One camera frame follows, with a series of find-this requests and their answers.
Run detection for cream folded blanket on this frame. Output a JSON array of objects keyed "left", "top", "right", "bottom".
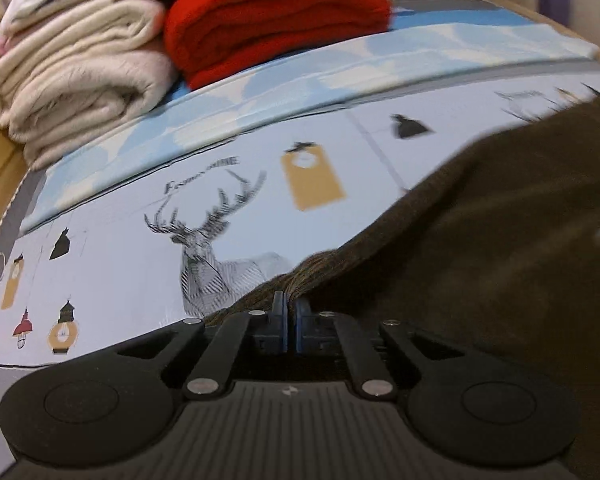
[{"left": 0, "top": 0, "right": 178, "bottom": 170}]

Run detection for brown corduroy pants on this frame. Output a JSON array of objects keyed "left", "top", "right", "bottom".
[{"left": 233, "top": 96, "right": 600, "bottom": 479}]

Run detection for light blue patterned blanket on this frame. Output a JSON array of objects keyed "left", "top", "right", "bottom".
[{"left": 20, "top": 23, "right": 598, "bottom": 233}]

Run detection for blue flat sheet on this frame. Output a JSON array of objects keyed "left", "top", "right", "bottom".
[{"left": 389, "top": 8, "right": 533, "bottom": 30}]

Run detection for white printed bed sheet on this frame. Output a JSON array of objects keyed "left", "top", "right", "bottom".
[{"left": 0, "top": 67, "right": 600, "bottom": 368}]

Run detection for purple bag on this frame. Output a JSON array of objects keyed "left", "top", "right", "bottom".
[{"left": 536, "top": 0, "right": 571, "bottom": 27}]

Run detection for red folded blanket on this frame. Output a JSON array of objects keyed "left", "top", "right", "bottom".
[{"left": 163, "top": 0, "right": 391, "bottom": 90}]

